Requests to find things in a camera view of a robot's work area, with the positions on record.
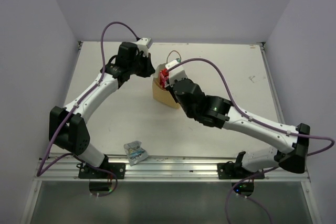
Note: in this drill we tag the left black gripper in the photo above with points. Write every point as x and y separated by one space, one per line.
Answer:
149 70

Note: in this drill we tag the small pink snack packet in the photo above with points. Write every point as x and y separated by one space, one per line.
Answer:
164 78

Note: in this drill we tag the brown paper bag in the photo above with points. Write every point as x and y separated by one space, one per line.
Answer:
161 95

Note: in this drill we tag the small silver blue snack packet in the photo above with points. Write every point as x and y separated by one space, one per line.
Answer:
135 153

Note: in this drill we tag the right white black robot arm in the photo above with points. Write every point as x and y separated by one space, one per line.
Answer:
288 145

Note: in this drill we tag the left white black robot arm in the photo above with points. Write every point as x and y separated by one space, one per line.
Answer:
68 125

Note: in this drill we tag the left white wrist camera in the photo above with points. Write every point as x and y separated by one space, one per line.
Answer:
144 43

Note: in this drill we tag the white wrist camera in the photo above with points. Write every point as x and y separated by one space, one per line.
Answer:
144 43
177 74

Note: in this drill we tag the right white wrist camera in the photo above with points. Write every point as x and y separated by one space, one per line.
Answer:
177 74

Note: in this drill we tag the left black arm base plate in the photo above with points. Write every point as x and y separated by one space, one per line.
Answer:
106 170

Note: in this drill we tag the aluminium mounting rail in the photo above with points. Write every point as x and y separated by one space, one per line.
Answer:
153 169

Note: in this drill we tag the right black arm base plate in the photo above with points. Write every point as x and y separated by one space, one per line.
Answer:
231 170

